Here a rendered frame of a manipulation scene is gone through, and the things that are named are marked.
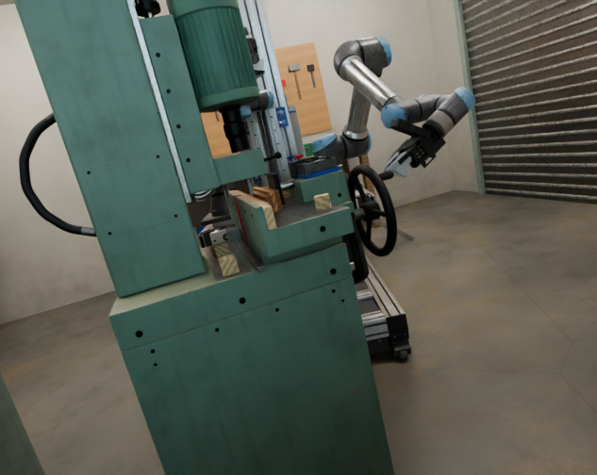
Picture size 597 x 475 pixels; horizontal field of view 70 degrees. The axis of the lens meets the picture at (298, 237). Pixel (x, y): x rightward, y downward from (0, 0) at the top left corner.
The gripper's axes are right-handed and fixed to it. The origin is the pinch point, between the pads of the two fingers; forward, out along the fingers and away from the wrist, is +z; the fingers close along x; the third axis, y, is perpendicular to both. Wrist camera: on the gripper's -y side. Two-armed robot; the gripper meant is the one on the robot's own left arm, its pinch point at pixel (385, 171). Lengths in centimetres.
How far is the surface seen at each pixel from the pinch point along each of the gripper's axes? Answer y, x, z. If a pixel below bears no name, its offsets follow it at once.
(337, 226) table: -9.2, -27.5, 27.1
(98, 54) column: -71, -9, 37
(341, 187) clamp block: -7.7, -4.5, 14.4
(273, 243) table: -17, -28, 40
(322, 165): -15.9, -3.3, 14.3
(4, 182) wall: -134, 333, 162
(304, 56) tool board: -30, 333, -132
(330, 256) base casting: -2.1, -20.2, 32.1
